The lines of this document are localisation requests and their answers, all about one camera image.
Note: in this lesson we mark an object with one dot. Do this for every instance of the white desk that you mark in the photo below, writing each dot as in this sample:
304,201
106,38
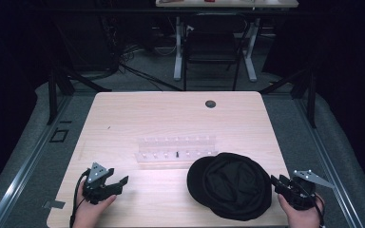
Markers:
228,3

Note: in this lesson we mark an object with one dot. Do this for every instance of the person's right hand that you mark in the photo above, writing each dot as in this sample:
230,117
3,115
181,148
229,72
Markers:
302,218

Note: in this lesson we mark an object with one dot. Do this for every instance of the clear acrylic peg rack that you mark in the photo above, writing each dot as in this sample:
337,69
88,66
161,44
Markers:
171,151

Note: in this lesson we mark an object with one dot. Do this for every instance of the black tape square outline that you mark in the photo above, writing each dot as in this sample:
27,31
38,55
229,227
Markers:
59,135

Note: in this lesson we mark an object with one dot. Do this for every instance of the grey tape strip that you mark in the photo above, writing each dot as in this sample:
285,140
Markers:
53,204

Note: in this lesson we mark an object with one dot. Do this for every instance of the black chair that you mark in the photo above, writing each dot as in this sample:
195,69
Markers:
212,44

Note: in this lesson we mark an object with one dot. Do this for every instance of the aluminium floor rail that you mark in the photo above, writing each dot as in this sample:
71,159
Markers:
329,164
28,164

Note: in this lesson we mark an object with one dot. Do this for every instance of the round grey table grommet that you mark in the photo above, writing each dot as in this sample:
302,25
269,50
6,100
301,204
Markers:
210,104

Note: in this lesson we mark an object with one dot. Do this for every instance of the black hat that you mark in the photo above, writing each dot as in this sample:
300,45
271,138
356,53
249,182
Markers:
231,186

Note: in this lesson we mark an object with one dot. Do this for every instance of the black metal frame stand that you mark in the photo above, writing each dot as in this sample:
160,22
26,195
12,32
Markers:
311,98
53,95

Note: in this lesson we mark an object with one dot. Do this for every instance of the person's left hand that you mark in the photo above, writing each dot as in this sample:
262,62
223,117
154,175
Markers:
87,213

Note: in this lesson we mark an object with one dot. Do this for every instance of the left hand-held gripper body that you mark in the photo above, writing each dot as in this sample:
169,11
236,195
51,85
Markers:
99,190

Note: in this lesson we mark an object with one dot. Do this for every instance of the short black tape strip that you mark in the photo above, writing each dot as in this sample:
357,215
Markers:
66,121

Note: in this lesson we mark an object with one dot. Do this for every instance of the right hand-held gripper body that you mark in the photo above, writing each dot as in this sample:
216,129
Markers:
301,194

